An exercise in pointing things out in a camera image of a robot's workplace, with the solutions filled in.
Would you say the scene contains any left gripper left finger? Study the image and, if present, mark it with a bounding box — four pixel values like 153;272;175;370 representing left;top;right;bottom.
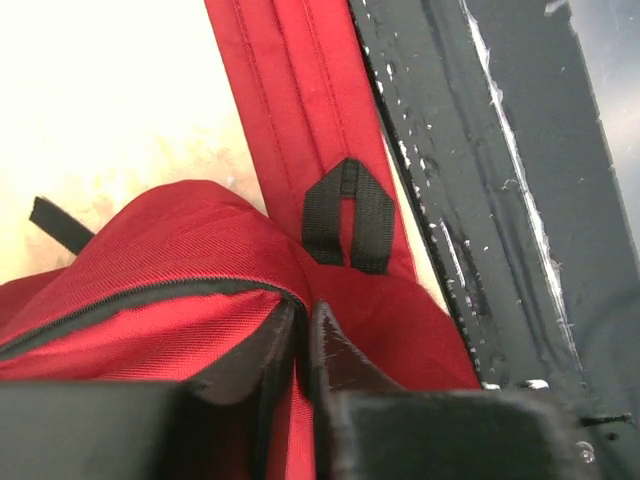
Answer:
1;302;295;479

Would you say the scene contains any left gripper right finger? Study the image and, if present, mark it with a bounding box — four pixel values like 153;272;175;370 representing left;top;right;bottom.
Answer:
309;302;590;479

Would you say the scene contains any red backpack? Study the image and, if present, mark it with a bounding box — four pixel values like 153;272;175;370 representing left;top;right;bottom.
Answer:
1;1;479;479

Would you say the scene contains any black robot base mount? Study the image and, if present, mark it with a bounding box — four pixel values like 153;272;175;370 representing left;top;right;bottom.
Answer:
351;1;639;479

